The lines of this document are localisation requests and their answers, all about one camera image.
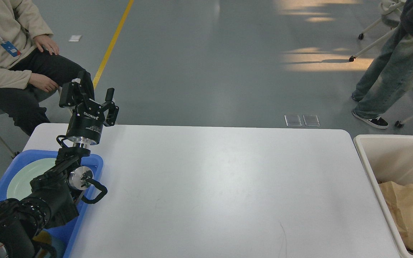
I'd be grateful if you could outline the person in beige sweater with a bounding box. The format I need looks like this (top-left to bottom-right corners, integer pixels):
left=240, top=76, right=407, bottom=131
left=0, top=0, right=83, bottom=135

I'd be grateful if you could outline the green plate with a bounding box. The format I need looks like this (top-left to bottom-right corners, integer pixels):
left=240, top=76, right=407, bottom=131
left=6, top=158, right=56, bottom=200

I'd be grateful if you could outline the brown paper bag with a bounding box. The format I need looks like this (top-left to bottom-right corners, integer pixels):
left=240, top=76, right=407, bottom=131
left=379, top=181, right=413, bottom=254

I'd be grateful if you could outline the dark teal mug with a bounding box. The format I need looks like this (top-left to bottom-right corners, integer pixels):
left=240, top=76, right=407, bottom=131
left=33, top=230, right=66, bottom=258

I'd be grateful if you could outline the white plastic bin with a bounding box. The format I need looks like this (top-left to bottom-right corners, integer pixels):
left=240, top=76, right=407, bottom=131
left=354, top=134, right=413, bottom=258

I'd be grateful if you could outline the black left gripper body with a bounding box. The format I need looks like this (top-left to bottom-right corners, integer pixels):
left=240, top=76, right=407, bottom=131
left=66, top=101, right=104, bottom=145

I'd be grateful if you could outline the person in blue jeans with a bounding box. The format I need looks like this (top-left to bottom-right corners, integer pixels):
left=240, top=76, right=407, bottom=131
left=351, top=0, right=413, bottom=129

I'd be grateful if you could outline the blue plastic tray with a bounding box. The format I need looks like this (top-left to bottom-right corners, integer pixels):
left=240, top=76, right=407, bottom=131
left=0, top=150, right=87, bottom=258

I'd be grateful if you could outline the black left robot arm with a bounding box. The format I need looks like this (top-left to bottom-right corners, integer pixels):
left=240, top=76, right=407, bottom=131
left=0, top=71, right=119, bottom=258

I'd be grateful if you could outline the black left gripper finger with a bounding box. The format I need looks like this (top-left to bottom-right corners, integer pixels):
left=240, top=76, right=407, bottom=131
left=59, top=70, right=94, bottom=108
left=101, top=88, right=119, bottom=127

